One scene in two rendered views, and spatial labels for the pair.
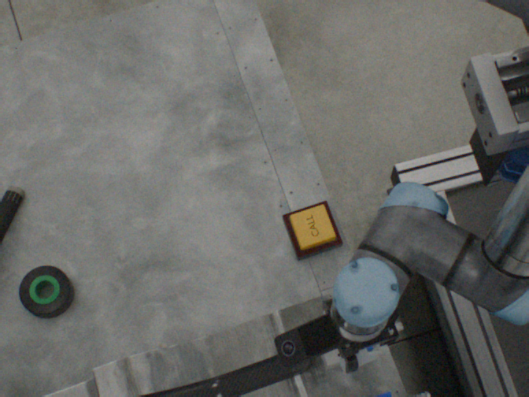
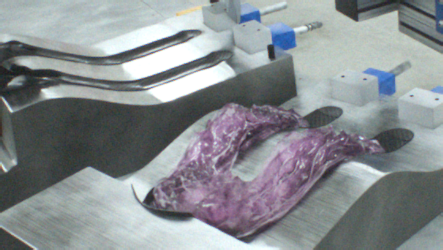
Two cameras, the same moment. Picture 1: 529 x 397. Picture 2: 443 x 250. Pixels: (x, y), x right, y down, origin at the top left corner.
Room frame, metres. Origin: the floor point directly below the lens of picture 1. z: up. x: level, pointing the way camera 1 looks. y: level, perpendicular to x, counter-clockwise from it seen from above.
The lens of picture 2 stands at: (-0.97, 0.03, 1.37)
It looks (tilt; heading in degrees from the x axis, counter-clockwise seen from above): 27 degrees down; 351
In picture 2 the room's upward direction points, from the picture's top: 7 degrees counter-clockwise
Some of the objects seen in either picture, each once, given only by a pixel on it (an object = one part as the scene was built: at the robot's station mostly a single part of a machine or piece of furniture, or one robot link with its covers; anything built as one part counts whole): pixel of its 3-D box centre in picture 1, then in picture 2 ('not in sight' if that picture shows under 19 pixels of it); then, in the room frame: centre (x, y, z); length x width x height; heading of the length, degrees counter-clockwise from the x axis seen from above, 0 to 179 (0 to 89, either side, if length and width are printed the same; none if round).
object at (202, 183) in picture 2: not in sight; (262, 151); (-0.16, -0.07, 0.90); 0.26 x 0.18 x 0.08; 124
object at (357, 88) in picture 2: not in sight; (377, 82); (0.04, -0.27, 0.86); 0.13 x 0.05 x 0.05; 124
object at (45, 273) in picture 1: (46, 291); not in sight; (0.39, 0.36, 0.82); 0.08 x 0.08 x 0.04
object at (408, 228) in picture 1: (415, 235); not in sight; (0.35, -0.19, 1.21); 0.11 x 0.11 x 0.08; 57
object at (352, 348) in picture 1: (360, 320); not in sight; (0.27, -0.12, 1.05); 0.09 x 0.08 x 0.12; 107
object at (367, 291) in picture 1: (365, 294); not in sight; (0.28, -0.12, 1.21); 0.09 x 0.08 x 0.11; 147
